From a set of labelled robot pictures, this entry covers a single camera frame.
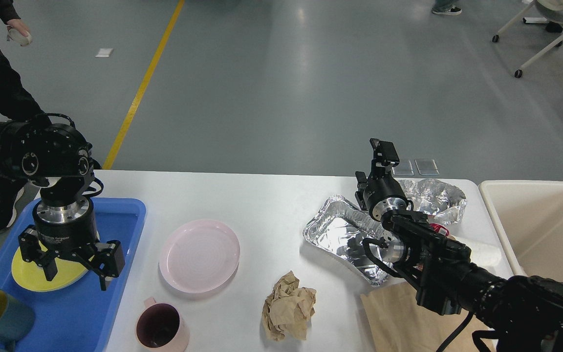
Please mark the right floor outlet cover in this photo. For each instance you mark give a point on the right floor outlet cover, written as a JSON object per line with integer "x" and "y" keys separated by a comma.
{"x": 426, "y": 167}

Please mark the crumpled aluminium foil container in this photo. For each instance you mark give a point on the crumpled aluminium foil container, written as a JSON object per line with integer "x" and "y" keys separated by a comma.
{"x": 442, "y": 202}

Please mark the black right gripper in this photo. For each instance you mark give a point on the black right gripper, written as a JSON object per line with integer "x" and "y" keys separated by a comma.
{"x": 380, "y": 193}

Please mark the beige plastic bin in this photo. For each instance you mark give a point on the beige plastic bin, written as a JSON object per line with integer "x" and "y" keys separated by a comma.
{"x": 528, "y": 218}

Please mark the blue plastic tray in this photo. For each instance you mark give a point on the blue plastic tray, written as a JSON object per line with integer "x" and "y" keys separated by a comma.
{"x": 79, "y": 317}

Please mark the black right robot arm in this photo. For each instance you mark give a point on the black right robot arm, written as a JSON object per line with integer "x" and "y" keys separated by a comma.
{"x": 524, "y": 314}

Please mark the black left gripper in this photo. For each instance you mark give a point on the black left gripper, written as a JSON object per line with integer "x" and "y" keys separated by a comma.
{"x": 66, "y": 230}

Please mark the pink plate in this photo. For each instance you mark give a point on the pink plate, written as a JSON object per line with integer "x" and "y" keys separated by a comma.
{"x": 199, "y": 256}

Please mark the pink mug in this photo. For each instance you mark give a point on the pink mug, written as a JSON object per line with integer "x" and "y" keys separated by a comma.
{"x": 162, "y": 328}

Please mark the crushed red can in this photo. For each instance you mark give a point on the crushed red can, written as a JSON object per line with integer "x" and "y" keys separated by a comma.
{"x": 440, "y": 229}

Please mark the flat brown paper bag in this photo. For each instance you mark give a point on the flat brown paper bag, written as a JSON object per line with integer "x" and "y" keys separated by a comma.
{"x": 398, "y": 324}

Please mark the rectangular aluminium foil tray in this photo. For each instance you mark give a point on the rectangular aluminium foil tray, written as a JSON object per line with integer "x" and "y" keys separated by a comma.
{"x": 339, "y": 227}

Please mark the crumpled brown paper ball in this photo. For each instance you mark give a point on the crumpled brown paper ball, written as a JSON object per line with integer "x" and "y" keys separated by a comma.
{"x": 288, "y": 309}

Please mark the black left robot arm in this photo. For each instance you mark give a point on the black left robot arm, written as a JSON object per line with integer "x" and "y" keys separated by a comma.
{"x": 58, "y": 159}

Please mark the yellow plate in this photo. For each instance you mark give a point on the yellow plate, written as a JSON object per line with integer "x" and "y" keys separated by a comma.
{"x": 31, "y": 277}

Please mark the left floor outlet cover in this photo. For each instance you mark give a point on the left floor outlet cover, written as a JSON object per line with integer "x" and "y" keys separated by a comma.
{"x": 404, "y": 168}

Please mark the floor outlet cover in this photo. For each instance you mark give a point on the floor outlet cover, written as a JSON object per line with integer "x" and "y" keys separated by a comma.
{"x": 404, "y": 168}
{"x": 426, "y": 167}

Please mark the white rolling chair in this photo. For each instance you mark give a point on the white rolling chair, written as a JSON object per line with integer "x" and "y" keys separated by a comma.
{"x": 543, "y": 12}

